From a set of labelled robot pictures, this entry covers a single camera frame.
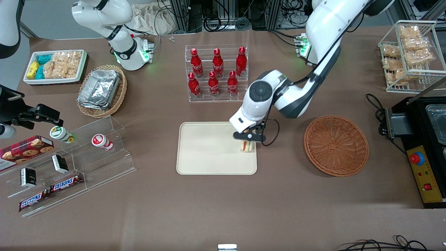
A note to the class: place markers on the brown round wicker basket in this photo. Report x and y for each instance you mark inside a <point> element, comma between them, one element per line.
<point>336,146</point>

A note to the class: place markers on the white crumpled cloth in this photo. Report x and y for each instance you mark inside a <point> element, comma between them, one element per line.
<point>153,19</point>

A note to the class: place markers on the green white sunflower cup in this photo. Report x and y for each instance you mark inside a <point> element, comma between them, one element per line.
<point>61,134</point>

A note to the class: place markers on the teal snack packet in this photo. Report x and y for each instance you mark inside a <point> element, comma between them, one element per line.
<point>44,58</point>
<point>40,72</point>

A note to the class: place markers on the black appliance housing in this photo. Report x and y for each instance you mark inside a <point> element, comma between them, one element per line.
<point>400,125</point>

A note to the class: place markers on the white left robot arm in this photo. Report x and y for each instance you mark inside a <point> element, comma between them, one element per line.
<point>324,21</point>

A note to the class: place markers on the steel pan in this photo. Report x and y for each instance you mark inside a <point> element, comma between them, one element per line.
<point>437,122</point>

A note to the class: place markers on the red emergency stop button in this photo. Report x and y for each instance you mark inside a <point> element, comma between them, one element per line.
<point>417,158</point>

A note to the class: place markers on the clear acrylic bottle rack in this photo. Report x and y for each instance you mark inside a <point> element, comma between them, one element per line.
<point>205,99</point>

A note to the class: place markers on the clear fried snack bag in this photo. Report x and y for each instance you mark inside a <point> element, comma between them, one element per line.
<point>409,32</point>
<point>420,56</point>
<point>400,76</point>
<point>416,43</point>
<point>391,51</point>
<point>392,64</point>

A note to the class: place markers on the clear rice cracker bag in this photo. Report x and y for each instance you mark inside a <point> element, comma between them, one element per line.
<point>72,61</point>
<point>54,69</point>

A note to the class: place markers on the yellow control panel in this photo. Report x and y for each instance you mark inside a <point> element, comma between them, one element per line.
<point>427,181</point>

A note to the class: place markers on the clear acrylic stepped shelf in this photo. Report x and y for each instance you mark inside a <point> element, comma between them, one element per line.
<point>101,167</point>

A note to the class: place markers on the red plaid cookie box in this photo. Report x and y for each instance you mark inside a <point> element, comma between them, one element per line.
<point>24,150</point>

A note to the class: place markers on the triangle sandwich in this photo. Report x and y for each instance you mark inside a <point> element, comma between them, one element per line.
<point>246,147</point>

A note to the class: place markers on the aluminium foil tray stack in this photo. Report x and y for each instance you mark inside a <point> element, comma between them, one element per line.
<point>99,89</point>

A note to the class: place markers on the red white yogurt cup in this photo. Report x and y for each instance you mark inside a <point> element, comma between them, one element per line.
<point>101,141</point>

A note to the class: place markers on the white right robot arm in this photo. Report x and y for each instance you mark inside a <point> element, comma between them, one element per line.
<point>104,14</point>

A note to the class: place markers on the red cola bottle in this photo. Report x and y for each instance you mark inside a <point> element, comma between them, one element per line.
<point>193,86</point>
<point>232,84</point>
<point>213,85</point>
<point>241,62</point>
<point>195,64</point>
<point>217,64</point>

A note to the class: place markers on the Snickers chocolate bar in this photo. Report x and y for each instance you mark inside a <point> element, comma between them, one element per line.
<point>33,201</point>
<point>66,183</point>

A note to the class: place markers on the light wicker basket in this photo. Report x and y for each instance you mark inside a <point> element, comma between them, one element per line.
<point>118,94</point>

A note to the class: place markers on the white rectangular snack bin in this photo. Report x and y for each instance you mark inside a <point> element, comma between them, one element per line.
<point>55,81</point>

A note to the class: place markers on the black snack box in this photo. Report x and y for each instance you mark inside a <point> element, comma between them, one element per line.
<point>60,164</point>
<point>28,177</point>

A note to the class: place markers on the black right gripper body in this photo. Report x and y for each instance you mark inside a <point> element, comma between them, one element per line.
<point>9,108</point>

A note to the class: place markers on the small white box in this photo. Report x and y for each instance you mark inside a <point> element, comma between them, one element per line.
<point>227,247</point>

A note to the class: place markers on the cream plastic serving tray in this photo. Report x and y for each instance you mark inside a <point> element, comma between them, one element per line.
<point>209,150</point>

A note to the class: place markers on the yellow snack packet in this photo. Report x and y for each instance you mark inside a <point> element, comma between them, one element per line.
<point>33,69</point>

